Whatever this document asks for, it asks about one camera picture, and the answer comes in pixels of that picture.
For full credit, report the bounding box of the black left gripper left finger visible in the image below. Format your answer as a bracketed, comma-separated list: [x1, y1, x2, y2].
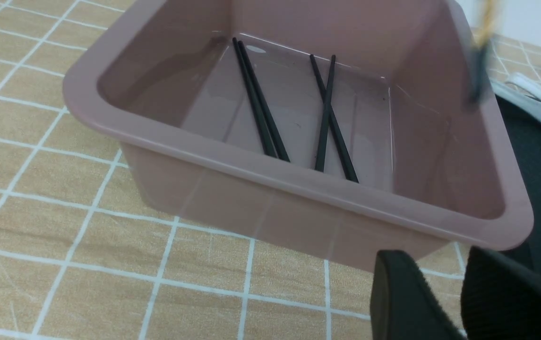
[370, 250, 464, 340]

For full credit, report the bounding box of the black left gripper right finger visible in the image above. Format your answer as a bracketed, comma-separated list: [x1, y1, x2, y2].
[461, 246, 541, 340]

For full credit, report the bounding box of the black chopstick gold tip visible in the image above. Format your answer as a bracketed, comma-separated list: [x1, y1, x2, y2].
[465, 0, 499, 110]

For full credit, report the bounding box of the black chopstick diagonal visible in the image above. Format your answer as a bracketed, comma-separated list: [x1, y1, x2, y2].
[315, 54, 336, 172]

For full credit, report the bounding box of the black chopstick far left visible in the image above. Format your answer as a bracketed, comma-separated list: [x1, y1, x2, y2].
[232, 37, 277, 158]

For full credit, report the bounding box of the white spoon top left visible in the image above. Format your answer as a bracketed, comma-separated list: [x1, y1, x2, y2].
[504, 72, 541, 102]

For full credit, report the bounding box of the black chopstick right in bin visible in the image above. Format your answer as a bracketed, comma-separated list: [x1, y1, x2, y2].
[309, 54, 359, 183]

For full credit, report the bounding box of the pink plastic bin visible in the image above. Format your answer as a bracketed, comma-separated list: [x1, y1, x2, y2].
[63, 0, 534, 272]

